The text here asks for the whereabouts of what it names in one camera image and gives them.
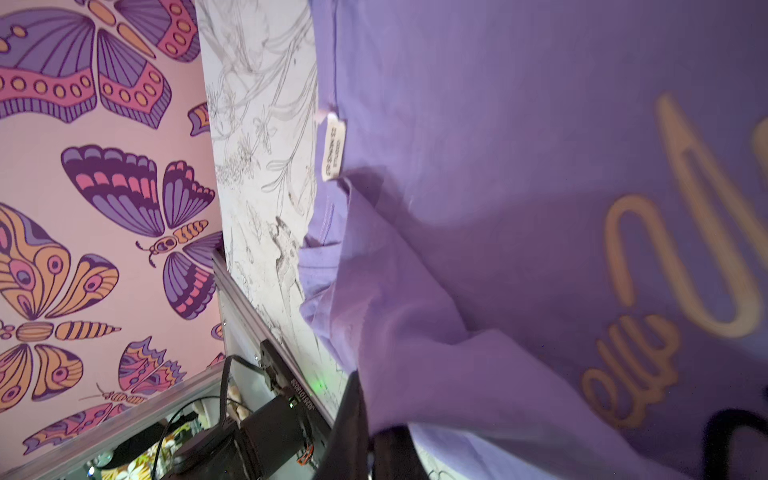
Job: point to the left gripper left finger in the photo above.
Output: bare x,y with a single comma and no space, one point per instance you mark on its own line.
346,455

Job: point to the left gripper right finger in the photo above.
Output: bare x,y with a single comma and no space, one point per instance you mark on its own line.
395,456

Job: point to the lavender purple t-shirt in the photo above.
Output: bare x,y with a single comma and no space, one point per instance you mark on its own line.
544,248

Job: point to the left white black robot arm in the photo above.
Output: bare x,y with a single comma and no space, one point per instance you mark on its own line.
259,446

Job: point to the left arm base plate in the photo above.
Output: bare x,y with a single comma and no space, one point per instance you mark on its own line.
286,379

